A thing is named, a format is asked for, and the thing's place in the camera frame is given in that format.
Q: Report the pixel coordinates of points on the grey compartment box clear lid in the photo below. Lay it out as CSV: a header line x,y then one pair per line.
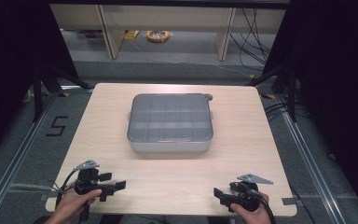
x,y
170,123

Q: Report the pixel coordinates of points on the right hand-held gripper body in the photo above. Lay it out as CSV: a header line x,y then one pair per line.
x,y
245,194

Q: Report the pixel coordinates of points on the aluminium floor rail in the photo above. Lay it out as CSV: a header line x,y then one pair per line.
x,y
15,161
310,168

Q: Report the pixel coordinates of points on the light wooden shelf unit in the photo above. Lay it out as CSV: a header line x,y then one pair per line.
x,y
167,18

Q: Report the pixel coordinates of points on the black metal stand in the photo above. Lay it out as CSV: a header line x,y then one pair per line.
x,y
38,93
292,93

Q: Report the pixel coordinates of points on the yellow packet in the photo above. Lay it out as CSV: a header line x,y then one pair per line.
x,y
131,35

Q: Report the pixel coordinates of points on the black curtain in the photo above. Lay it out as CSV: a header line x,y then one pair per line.
x,y
12,62
335,77

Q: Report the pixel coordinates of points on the person's right hand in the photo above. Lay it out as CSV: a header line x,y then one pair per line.
x,y
251,216

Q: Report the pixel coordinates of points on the small grey round disc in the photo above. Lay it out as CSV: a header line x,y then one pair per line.
x,y
209,97

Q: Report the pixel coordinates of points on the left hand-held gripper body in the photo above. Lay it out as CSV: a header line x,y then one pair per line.
x,y
87,182

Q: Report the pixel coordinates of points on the person's left hand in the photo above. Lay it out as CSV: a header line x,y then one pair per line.
x,y
74,203

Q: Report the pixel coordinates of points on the grey tape strip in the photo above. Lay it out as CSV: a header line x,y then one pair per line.
x,y
289,201

